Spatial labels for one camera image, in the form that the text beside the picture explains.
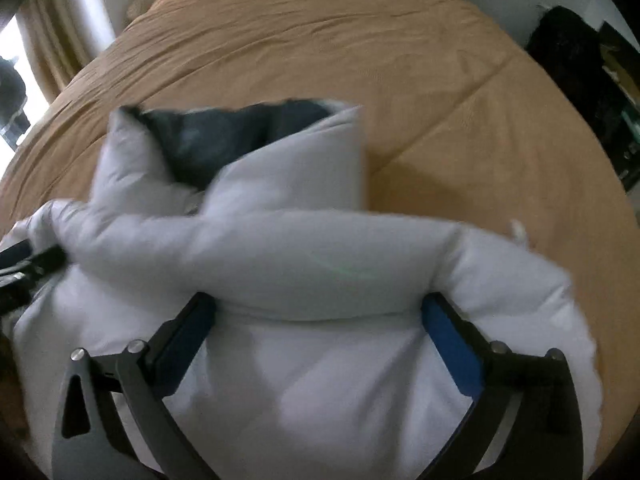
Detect round beige lamp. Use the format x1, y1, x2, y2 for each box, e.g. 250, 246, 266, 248
126, 0, 151, 23

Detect tan bed cover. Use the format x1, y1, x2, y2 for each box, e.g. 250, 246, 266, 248
1, 0, 639, 462

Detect beige curtain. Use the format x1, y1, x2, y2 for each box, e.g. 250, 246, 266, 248
16, 0, 91, 104

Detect white puffer jacket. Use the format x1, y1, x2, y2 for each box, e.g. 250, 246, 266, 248
10, 103, 602, 479

